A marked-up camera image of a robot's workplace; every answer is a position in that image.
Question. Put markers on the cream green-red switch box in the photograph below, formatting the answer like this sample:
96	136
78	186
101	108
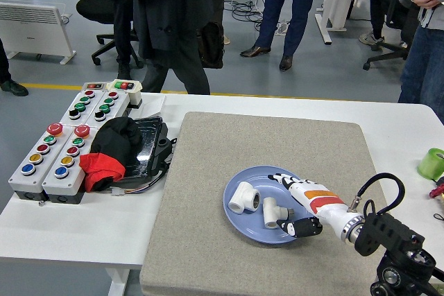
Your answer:
133	94

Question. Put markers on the white card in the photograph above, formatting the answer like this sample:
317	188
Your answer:
154	104

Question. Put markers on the grey-brown mat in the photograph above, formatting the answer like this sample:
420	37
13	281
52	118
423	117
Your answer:
215	157

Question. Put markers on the white tee pipe fitting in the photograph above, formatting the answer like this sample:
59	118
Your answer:
239	199

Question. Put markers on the black knob button box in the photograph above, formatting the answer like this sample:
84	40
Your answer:
71	103
118	103

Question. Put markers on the person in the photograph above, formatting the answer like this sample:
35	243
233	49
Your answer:
378	8
423	60
123	25
166	15
7	81
227	40
277	5

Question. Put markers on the white desk frame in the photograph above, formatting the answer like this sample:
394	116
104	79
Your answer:
324	25

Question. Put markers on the black shoulder bag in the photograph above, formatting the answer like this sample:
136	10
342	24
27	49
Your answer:
211	46

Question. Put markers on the emergency stop button box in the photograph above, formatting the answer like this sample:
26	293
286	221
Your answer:
21	180
53	183

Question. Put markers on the white panel heater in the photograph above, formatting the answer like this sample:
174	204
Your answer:
31	32

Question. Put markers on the black office chair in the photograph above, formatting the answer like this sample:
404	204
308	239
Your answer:
395	50
93	6

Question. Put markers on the green tape roll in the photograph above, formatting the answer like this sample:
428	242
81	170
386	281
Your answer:
430	166

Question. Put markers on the small grey switch box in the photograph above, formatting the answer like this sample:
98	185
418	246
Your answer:
94	86

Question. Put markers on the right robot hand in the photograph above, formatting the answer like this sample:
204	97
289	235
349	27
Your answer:
319	199

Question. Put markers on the black and red cloth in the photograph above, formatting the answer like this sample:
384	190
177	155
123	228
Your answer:
111	143

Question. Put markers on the blue plate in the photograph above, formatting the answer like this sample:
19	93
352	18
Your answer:
249	230

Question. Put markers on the black flat device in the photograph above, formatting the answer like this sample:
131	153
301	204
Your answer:
149	143

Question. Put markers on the white table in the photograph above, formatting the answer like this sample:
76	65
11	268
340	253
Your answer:
86	226

